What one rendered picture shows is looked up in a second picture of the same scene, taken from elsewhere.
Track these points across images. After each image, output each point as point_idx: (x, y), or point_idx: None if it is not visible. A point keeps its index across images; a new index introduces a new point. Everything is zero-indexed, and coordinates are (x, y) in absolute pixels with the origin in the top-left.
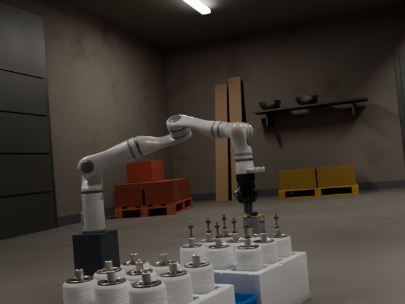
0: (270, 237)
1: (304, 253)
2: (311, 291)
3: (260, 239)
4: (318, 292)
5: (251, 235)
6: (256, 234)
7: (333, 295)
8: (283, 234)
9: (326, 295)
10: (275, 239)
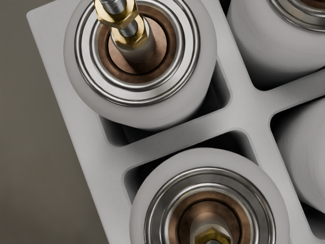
0: (200, 46)
1: (45, 4)
2: (16, 116)
3: (199, 148)
4: (14, 87)
5: (221, 217)
6: (168, 220)
7: (15, 24)
8: (97, 32)
9: (27, 41)
10: (201, 5)
